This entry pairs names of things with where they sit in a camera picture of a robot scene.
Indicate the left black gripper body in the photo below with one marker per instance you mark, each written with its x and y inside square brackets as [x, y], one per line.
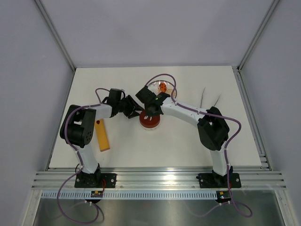
[125, 106]

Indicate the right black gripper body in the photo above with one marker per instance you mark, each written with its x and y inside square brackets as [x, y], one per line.
[149, 112]

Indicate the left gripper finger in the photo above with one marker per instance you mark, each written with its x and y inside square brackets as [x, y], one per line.
[133, 114]
[132, 105]

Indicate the red lunch box lid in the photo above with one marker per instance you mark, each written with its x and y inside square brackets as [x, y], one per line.
[152, 121]

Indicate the steel lunch box bowl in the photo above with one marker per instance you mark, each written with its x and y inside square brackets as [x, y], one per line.
[150, 126]

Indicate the metal food tongs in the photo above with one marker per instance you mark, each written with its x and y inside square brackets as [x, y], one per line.
[209, 99]

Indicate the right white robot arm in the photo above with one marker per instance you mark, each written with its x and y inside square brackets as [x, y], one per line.
[212, 129]

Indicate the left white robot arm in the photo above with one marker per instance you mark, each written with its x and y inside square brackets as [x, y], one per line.
[78, 128]

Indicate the white patterned plate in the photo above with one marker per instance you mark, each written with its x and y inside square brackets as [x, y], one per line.
[154, 87]

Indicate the orange carrot piece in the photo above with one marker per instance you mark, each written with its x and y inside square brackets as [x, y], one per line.
[162, 87]

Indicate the yellow wooden block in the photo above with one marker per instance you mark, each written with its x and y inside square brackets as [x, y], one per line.
[101, 135]

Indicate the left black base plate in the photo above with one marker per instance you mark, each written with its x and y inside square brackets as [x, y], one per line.
[97, 180]

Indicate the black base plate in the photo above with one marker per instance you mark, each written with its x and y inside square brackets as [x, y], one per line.
[97, 180]
[213, 180]

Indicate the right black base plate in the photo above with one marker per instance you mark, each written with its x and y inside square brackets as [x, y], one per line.
[213, 180]

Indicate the aluminium front rail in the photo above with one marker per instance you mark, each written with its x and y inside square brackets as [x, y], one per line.
[161, 178]

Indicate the aluminium rail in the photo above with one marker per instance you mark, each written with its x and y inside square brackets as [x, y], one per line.
[262, 151]
[161, 178]

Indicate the left aluminium frame post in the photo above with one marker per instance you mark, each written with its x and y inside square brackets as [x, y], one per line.
[52, 29]

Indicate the aluminium frame post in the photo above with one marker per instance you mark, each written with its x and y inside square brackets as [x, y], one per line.
[260, 30]
[52, 29]

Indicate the perforated cable tray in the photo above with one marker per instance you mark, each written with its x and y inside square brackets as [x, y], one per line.
[130, 195]

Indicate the right side aluminium rail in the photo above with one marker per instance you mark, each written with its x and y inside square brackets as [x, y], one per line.
[262, 151]

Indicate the right aluminium frame post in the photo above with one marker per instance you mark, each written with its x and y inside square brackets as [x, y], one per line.
[260, 30]

